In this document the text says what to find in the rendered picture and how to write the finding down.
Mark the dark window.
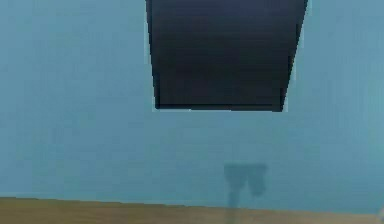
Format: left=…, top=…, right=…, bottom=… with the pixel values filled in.
left=144, top=0, right=309, bottom=113

